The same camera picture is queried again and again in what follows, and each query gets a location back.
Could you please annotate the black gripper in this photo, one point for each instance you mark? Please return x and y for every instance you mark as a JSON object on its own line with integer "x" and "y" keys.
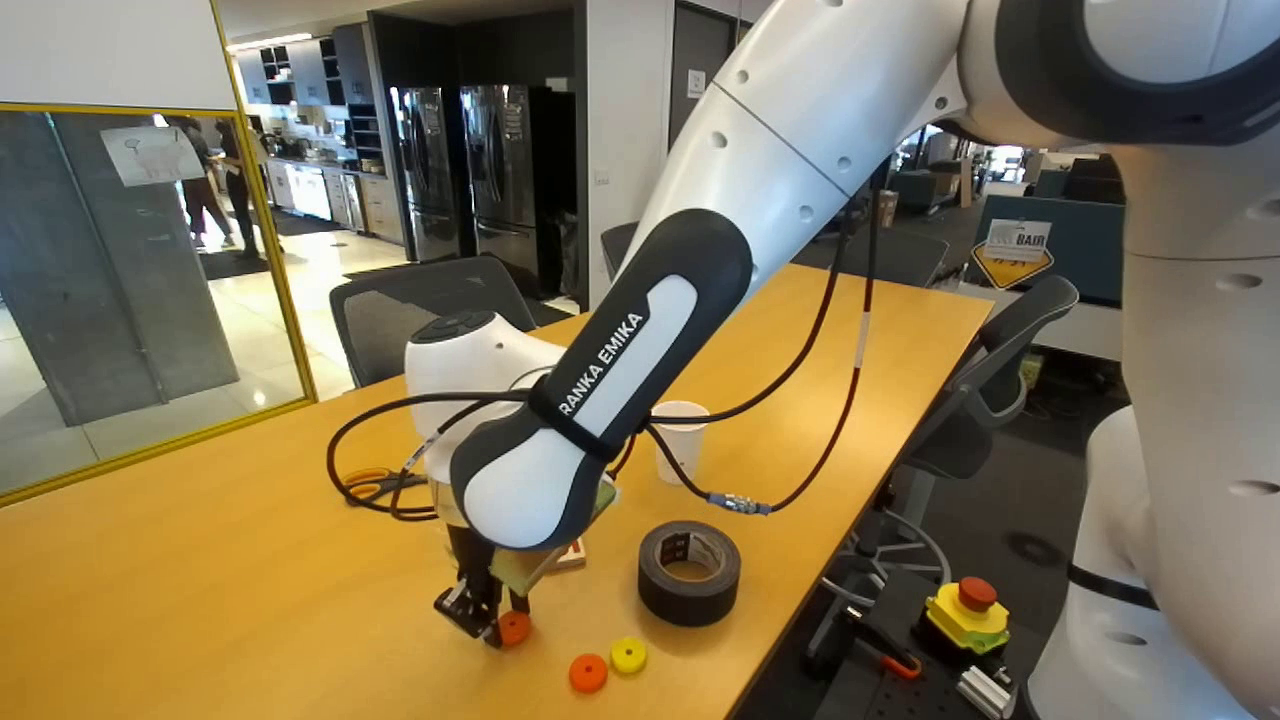
{"x": 481, "y": 573}

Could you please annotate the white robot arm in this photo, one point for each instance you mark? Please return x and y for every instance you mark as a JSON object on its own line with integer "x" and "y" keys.
{"x": 1181, "y": 94}

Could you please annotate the orange disc beside yellow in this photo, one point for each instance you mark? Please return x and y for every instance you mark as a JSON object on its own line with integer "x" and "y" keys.
{"x": 591, "y": 675}

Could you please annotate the wooden number peg board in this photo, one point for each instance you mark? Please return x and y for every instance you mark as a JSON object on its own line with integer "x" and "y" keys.
{"x": 575, "y": 553}

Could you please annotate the white paper cup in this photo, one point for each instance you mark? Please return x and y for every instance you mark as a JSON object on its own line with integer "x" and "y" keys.
{"x": 676, "y": 438}

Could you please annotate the grey office chair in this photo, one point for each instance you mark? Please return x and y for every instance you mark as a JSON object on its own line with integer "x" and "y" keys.
{"x": 382, "y": 311}

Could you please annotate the yellow red emergency stop button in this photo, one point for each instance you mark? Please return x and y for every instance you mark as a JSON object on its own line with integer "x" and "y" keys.
{"x": 968, "y": 615}

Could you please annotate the dark chair at right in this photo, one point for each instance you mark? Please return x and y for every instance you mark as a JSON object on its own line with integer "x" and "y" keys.
{"x": 989, "y": 389}

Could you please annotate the orange handled scissors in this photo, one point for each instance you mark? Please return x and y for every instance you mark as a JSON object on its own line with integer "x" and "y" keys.
{"x": 382, "y": 485}

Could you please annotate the black duct tape roll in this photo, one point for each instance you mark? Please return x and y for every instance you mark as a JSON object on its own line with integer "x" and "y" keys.
{"x": 691, "y": 573}

